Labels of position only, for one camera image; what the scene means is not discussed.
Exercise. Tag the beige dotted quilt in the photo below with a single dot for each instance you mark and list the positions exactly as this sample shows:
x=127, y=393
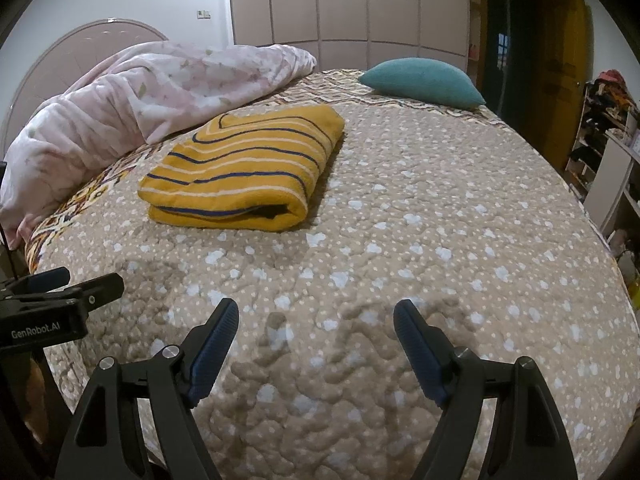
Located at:
x=425, y=210

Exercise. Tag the pile of clothes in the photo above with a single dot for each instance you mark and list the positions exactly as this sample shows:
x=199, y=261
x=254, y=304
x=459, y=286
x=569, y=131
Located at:
x=610, y=95

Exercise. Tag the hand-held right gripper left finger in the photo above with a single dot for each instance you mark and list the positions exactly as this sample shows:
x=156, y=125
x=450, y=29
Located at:
x=215, y=355

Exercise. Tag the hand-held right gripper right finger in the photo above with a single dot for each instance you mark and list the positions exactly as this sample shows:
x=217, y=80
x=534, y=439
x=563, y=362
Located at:
x=420, y=355

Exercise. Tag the yellow striped sweater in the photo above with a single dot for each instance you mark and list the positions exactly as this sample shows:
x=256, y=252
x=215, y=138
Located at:
x=250, y=165

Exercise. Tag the beige wardrobe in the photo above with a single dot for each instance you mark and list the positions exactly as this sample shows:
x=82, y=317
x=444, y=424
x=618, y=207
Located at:
x=350, y=5

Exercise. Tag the pink padded headboard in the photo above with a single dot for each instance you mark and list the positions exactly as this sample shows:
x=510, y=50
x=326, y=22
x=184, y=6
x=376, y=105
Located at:
x=60, y=50

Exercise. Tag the white shelf unit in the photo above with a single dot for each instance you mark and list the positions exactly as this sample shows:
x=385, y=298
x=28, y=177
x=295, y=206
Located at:
x=610, y=170

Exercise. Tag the geometric patterned bedsheet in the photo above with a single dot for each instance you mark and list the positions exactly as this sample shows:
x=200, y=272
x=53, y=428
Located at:
x=340, y=87

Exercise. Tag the teal pillow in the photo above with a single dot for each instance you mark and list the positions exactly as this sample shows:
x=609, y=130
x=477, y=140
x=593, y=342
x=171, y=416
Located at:
x=425, y=82

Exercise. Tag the pink floral duvet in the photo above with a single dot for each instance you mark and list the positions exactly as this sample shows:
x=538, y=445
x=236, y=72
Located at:
x=125, y=95

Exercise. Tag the wooden door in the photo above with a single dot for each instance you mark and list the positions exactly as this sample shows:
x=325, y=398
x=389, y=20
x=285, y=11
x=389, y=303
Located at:
x=565, y=60

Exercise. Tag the white wall switch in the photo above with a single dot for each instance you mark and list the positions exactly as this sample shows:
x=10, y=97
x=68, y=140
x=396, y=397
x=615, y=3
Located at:
x=203, y=14

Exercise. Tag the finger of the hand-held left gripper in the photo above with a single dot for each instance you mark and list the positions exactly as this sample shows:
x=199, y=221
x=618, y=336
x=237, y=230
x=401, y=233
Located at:
x=47, y=280
x=102, y=290

